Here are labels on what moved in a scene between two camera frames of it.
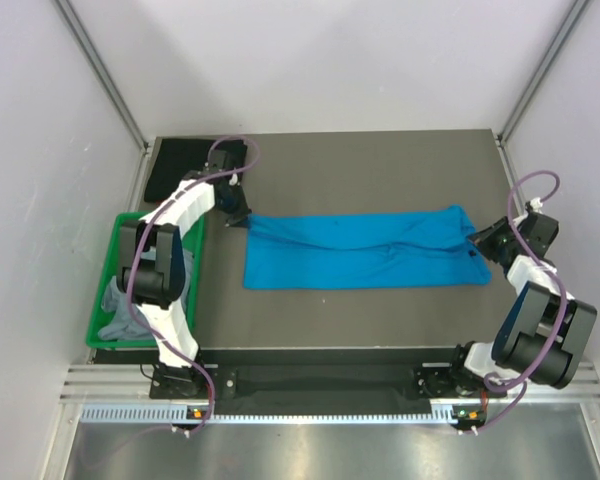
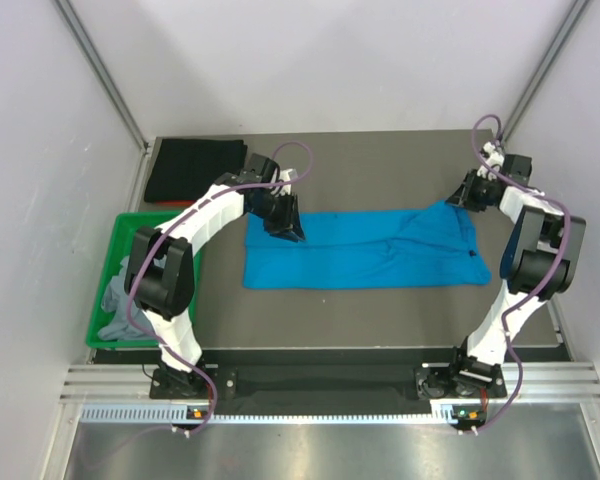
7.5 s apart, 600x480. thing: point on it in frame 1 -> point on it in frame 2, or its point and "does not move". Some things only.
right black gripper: (484, 238) -> (461, 196)
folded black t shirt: (177, 157) does not move
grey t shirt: (119, 322) does not move
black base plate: (320, 385) does not move
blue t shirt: (362, 250) does not move
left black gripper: (240, 216) -> (288, 226)
